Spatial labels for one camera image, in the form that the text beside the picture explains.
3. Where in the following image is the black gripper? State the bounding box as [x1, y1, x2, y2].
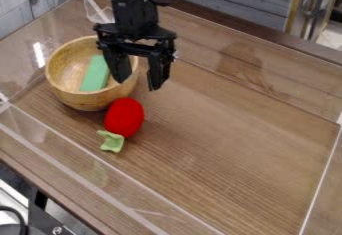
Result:
[93, 23, 176, 91]

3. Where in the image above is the red plush strawberry toy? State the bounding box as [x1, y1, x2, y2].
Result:
[97, 98, 144, 153]

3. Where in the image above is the clear acrylic stand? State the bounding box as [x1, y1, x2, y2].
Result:
[82, 0, 114, 24]

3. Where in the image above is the green rectangular stick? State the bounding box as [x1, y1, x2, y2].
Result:
[80, 55, 109, 91]

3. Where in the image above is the black cable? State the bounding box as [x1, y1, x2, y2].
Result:
[0, 206, 29, 235]

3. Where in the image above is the brown wooden bowl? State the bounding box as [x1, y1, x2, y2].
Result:
[45, 35, 138, 111]

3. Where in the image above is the gold metal chair frame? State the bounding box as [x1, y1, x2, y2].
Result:
[284, 0, 336, 42]

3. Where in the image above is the black table leg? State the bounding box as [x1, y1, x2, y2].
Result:
[27, 188, 47, 225]

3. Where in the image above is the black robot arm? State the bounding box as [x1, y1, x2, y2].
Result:
[93, 0, 176, 91]

